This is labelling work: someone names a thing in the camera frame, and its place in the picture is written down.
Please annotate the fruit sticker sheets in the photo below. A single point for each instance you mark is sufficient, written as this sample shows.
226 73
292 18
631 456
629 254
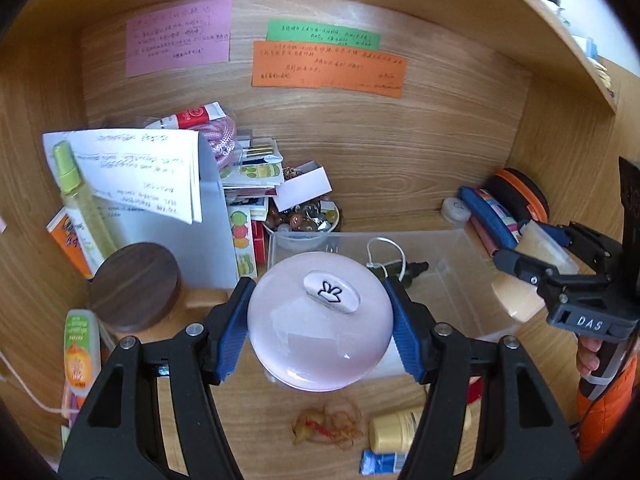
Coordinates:
252 170

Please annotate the beige plastic container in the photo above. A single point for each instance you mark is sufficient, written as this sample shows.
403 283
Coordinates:
520 295

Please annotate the orange paper note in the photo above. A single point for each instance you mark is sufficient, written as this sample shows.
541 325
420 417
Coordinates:
327 67

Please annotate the white round tape roll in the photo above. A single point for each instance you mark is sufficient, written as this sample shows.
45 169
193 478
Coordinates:
456 210

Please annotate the green paper note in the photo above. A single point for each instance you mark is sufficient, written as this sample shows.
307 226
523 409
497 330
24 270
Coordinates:
322 35

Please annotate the black and orange pouch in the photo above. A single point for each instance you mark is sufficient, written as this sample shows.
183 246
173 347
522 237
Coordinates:
522 195

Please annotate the person's right hand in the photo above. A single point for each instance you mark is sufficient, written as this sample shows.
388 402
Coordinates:
590 355

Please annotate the dark green small bottle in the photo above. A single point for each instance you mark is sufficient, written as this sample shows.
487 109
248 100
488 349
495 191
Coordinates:
407 272

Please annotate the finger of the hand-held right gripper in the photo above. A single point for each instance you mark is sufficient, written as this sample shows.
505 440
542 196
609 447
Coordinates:
585 242
525 266

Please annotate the bunch of rubber bands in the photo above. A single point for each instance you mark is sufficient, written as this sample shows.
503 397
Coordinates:
330 425

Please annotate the green and orange tube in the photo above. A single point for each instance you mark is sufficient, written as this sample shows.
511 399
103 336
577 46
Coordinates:
77 355

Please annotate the handwritten white paper sheets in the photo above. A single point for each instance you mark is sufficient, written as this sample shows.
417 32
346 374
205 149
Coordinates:
135 170

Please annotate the pink paper note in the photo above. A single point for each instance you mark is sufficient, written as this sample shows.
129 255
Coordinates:
177 37

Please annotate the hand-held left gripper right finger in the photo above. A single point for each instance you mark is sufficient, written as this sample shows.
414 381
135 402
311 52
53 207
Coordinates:
406 332

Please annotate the wooden desktop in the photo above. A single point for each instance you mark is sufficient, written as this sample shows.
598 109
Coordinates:
270 422

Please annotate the wooden shelf board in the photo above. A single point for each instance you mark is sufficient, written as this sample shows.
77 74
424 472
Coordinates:
560 35

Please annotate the blue pencil case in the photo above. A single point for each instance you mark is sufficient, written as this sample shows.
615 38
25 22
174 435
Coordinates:
487 217

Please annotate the person's right forearm orange sleeve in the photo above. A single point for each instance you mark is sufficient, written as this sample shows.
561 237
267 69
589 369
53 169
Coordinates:
612 410

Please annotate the green spray bottle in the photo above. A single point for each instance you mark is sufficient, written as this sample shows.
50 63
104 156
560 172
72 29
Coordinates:
82 205

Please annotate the small white cardboard box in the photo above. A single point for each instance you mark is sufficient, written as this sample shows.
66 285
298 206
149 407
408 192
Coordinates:
302 187

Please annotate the yellow cream bottle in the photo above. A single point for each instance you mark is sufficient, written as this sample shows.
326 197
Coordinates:
395 430

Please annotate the orange printed box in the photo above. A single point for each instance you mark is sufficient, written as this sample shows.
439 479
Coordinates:
70 245

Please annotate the red and white tube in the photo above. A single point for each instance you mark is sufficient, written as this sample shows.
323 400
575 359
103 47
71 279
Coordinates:
192 116

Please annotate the clear plastic storage box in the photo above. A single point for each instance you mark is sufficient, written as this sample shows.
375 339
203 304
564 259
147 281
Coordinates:
450 280

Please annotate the jar with dark wooden lid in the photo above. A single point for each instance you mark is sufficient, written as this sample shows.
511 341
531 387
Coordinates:
136 292

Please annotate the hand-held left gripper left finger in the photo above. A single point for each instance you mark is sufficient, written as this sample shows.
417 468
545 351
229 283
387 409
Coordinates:
234 332

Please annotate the blue small packet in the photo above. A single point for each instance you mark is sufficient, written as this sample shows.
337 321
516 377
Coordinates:
382 462

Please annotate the bowl of glass beads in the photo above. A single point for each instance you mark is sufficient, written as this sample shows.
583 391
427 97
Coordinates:
302 220

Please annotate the pink round lid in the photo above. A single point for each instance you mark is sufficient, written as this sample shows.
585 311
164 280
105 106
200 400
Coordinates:
310 340

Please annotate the pink flat notebook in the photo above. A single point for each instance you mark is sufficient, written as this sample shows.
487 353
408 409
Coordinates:
482 237

